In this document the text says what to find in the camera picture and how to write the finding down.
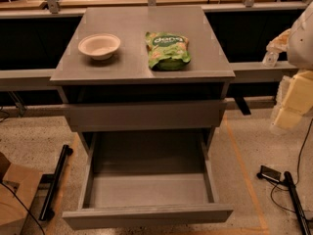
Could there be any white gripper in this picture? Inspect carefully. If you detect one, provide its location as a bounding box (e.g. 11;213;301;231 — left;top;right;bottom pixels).
273;70;313;130

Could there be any green rice chip bag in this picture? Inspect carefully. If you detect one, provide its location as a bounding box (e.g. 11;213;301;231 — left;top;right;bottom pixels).
145;32;191;71

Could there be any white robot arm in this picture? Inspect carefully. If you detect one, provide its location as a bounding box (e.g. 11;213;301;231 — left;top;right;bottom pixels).
273;3;313;130

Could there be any grey drawer cabinet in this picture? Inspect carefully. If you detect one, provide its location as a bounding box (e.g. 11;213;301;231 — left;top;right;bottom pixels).
49;5;236;231

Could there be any closed grey top drawer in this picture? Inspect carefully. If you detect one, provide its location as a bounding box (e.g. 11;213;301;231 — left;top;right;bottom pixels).
65;100;226;132

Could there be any open grey middle drawer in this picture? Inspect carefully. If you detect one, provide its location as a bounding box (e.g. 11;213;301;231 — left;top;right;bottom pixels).
63;129;233;230

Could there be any clear sanitizer pump bottle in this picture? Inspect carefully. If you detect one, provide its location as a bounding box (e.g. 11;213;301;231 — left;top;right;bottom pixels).
262;52;279;68

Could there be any small black floor device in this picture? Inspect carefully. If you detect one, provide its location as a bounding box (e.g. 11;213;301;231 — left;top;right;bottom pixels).
257;165;281;183

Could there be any black metal floor bar right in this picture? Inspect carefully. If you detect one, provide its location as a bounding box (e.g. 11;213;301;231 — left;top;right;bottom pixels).
284;171;311;235

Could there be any black metal floor bar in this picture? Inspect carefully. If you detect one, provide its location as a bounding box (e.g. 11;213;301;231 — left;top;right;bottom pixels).
284;171;311;235
39;145;73;221

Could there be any white paper bowl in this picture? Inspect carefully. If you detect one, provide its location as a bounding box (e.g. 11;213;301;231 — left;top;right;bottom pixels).
78;33;121;61

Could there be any black metal floor bar left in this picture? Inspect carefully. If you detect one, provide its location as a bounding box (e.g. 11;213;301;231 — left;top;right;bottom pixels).
39;145;73;221

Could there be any brown cardboard box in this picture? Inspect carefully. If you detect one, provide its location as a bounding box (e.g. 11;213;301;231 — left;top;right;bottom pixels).
0;153;42;235

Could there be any black cable on right floor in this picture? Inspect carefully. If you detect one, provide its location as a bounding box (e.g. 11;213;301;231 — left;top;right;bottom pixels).
269;117;313;214

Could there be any black cable on floor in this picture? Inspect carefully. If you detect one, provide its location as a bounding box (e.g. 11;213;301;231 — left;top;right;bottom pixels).
269;117;313;214
0;181;47;235

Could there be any grey metal rail shelf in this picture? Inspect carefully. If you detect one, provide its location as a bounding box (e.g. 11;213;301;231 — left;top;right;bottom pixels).
0;1;307;91

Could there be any black cable on left floor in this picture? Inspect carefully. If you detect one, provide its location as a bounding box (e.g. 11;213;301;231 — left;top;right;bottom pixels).
0;181;47;235

